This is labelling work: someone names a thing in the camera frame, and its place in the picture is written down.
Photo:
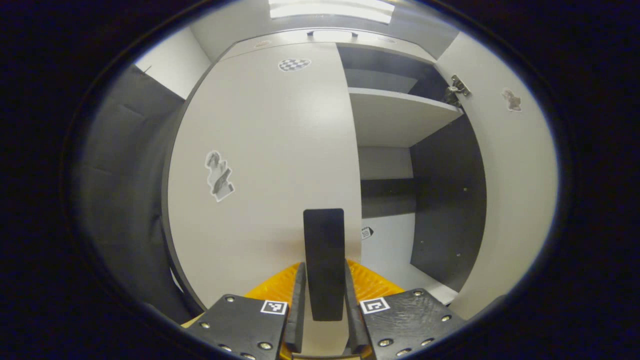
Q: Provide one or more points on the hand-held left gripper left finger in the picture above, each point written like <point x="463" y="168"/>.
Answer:
<point x="297" y="310"/>

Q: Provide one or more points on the white cabinet shelf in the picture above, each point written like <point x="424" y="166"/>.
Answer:
<point x="425" y="287"/>
<point x="390" y="117"/>

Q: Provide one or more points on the beige cabinet door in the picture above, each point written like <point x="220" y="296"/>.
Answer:
<point x="515" y="200"/>
<point x="275" y="150"/>

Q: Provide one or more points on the metal door hinge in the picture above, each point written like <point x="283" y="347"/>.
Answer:
<point x="456" y="91"/>

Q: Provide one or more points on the black backdrop cloth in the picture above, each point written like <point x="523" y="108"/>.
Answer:
<point x="125" y="200"/>

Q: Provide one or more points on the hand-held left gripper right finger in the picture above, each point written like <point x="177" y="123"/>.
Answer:
<point x="354" y="320"/>

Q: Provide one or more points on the beige double-door shoe cabinet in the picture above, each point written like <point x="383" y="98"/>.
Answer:
<point x="440" y="200"/>

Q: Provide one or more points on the large ceiling light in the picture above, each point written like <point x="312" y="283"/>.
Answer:
<point x="330" y="10"/>

